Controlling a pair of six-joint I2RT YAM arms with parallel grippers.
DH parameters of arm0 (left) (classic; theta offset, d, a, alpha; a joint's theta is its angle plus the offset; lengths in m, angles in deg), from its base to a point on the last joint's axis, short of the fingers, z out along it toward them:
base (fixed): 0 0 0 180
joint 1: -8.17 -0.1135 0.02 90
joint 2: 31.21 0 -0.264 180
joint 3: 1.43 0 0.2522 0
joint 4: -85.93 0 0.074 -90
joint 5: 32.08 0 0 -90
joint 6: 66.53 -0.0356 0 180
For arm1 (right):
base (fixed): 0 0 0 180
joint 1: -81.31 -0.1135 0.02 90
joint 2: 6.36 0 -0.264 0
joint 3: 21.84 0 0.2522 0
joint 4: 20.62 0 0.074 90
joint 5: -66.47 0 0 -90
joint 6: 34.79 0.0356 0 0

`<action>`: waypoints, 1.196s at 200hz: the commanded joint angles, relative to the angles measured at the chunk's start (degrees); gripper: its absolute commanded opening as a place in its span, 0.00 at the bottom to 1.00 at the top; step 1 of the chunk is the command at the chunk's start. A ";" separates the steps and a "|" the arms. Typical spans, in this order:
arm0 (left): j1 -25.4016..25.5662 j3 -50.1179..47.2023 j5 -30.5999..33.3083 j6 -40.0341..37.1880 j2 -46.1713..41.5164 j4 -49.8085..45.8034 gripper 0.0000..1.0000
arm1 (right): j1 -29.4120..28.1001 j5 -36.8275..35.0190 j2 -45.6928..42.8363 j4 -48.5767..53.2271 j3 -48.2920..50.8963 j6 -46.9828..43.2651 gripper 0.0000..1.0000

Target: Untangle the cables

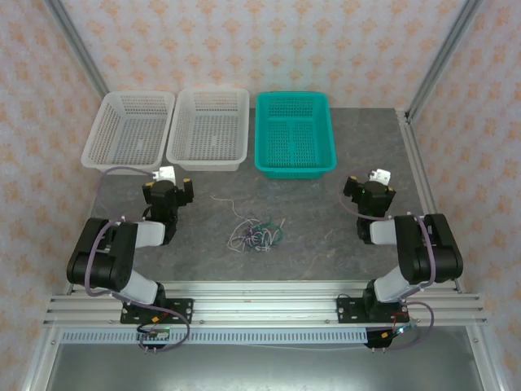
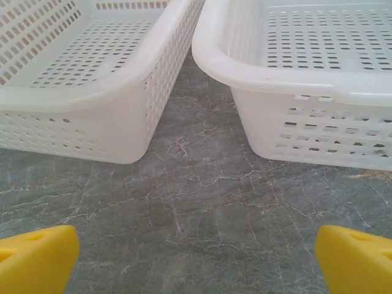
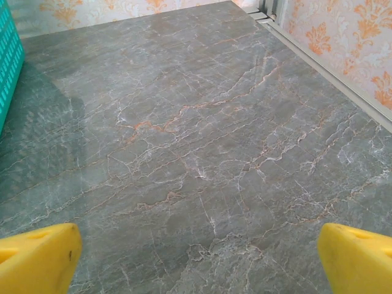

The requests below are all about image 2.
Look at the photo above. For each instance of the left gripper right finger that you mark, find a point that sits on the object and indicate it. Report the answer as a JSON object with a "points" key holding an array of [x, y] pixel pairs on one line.
{"points": [[358, 266]]}

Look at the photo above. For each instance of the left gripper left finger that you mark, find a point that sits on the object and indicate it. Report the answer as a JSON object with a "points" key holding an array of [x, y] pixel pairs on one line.
{"points": [[36, 263]]}

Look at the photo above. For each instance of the white plastic basket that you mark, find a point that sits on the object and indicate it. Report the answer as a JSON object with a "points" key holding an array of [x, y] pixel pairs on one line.
{"points": [[260, 122], [107, 122]]}

